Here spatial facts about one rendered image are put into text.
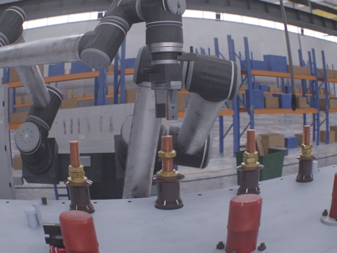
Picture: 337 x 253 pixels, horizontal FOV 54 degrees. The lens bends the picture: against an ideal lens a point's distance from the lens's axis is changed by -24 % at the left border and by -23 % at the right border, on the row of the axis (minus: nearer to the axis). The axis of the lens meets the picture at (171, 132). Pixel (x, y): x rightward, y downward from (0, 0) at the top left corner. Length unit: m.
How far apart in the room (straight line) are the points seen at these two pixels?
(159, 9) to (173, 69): 0.20
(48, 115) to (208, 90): 1.16
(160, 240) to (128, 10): 0.68
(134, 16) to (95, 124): 4.78
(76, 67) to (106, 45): 7.68
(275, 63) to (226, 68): 9.17
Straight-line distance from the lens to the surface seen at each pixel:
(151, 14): 1.14
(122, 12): 1.21
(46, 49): 1.28
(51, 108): 2.34
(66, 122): 5.87
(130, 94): 9.09
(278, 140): 10.53
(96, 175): 2.69
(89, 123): 5.89
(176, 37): 1.13
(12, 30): 1.72
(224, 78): 1.42
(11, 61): 1.45
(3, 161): 5.68
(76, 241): 0.67
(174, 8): 1.13
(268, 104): 10.50
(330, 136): 12.01
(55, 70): 8.77
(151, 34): 1.13
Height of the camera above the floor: 1.71
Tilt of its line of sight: 7 degrees down
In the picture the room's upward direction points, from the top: 2 degrees counter-clockwise
